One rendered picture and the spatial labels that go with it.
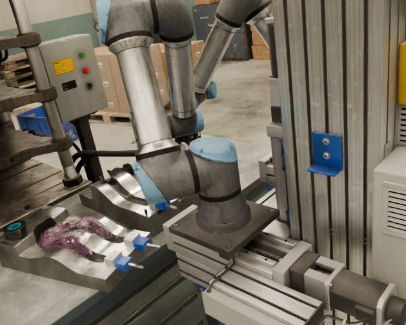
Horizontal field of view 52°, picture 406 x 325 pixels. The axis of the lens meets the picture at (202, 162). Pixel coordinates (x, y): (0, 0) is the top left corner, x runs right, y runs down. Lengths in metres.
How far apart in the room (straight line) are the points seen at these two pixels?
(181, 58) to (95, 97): 1.23
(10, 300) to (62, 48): 1.25
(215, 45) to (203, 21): 7.52
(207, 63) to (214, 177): 0.54
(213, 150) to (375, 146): 0.36
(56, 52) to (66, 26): 7.15
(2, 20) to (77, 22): 1.59
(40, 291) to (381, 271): 1.04
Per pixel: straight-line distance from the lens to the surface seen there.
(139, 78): 1.05
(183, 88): 1.24
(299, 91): 1.02
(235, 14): 1.41
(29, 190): 2.35
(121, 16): 1.08
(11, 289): 1.60
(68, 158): 2.17
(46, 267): 1.54
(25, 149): 2.15
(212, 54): 1.45
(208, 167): 1.03
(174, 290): 1.77
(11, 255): 1.65
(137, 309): 1.67
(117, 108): 5.83
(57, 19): 9.30
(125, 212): 1.67
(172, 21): 1.11
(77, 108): 2.31
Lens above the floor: 1.65
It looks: 24 degrees down
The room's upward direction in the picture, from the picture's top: 10 degrees counter-clockwise
